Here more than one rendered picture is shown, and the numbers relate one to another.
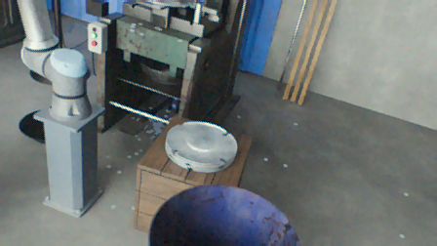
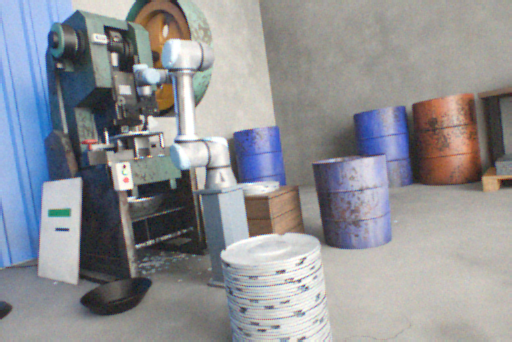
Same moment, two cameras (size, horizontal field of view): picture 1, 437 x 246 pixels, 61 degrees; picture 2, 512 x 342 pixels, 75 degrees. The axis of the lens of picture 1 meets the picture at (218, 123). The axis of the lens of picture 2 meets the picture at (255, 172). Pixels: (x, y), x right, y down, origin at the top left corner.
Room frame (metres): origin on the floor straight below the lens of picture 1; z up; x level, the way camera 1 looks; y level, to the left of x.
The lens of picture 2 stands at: (0.35, 1.91, 0.58)
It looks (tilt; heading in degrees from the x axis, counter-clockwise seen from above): 3 degrees down; 295
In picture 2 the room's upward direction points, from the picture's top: 8 degrees counter-clockwise
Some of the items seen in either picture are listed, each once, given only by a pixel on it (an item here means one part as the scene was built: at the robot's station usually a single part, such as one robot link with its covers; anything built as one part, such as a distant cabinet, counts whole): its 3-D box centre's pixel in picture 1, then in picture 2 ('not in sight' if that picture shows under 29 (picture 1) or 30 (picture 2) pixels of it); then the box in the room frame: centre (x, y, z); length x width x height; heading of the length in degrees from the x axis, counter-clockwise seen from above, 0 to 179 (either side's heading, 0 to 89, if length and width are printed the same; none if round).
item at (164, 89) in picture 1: (168, 76); (136, 214); (1.94, 0.34, 0.31); 0.43 x 0.42 x 0.01; 76
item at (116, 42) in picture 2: not in sight; (112, 59); (1.93, 0.35, 1.27); 0.21 x 0.12 x 0.34; 166
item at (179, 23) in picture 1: (175, 14); (127, 156); (1.93, 0.35, 0.68); 0.45 x 0.30 x 0.06; 76
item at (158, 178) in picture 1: (194, 181); (259, 219); (1.23, 0.05, 0.18); 0.40 x 0.38 x 0.35; 172
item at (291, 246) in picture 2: not in sight; (269, 247); (0.76, 1.02, 0.30); 0.29 x 0.29 x 0.01
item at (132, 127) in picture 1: (153, 111); (153, 242); (1.80, 0.38, 0.14); 0.59 x 0.10 x 0.05; 166
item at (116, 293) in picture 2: (51, 128); (118, 297); (1.58, 0.88, 0.04); 0.30 x 0.30 x 0.07
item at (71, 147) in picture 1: (72, 157); (227, 234); (1.17, 0.56, 0.23); 0.19 x 0.19 x 0.45; 78
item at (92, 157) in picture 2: (97, 18); (97, 168); (1.78, 0.70, 0.62); 0.10 x 0.06 x 0.20; 76
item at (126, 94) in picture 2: not in sight; (121, 95); (1.89, 0.36, 1.04); 0.17 x 0.15 x 0.30; 166
